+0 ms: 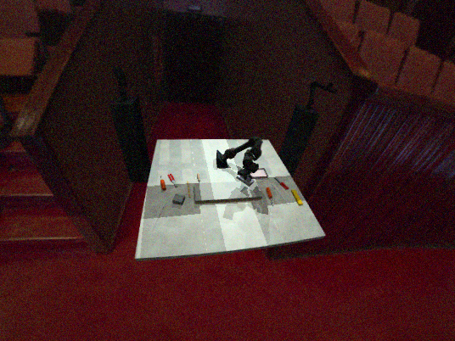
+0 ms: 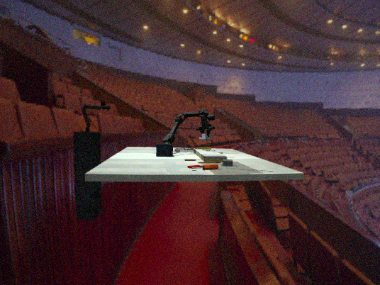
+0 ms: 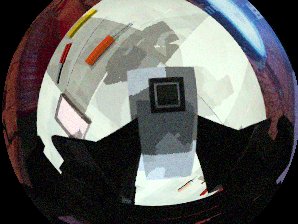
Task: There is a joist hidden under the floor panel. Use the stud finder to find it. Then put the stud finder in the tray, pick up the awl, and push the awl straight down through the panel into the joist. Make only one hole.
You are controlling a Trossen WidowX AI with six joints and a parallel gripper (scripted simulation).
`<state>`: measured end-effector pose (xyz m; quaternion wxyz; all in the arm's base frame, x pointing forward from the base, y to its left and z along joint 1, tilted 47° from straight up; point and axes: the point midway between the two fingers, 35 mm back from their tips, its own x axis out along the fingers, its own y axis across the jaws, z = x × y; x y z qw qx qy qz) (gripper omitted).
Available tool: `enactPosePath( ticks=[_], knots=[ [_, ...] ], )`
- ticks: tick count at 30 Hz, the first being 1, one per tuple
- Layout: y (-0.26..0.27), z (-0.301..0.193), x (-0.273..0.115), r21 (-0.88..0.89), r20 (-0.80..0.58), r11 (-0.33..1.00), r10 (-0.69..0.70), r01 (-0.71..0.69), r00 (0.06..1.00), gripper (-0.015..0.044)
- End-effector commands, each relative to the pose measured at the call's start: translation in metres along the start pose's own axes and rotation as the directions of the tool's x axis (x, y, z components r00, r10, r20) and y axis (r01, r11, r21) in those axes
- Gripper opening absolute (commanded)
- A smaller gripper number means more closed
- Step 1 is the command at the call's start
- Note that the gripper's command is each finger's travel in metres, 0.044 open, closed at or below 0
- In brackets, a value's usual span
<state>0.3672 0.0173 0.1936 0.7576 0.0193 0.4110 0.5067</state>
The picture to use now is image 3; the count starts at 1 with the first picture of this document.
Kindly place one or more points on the yellow flat bar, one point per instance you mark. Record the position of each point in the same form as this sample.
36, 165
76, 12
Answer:
80, 22

